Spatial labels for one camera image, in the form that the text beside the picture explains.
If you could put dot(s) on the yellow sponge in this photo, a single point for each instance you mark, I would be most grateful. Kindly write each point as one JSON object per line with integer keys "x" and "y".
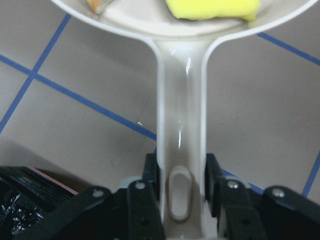
{"x": 198, "y": 10}

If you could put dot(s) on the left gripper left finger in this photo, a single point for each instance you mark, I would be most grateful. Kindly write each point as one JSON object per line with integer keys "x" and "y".
{"x": 130, "y": 213}

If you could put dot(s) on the croissant bread piece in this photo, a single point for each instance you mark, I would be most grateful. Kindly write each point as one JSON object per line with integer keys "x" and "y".
{"x": 98, "y": 6}

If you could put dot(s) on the bin with black bag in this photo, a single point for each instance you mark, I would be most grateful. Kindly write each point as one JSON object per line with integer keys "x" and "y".
{"x": 26, "y": 196}

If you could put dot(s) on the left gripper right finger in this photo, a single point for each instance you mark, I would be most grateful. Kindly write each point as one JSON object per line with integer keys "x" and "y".
{"x": 278, "y": 213}

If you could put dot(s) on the beige plastic dustpan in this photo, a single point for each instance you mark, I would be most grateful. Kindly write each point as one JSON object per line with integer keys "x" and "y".
{"x": 182, "y": 48}

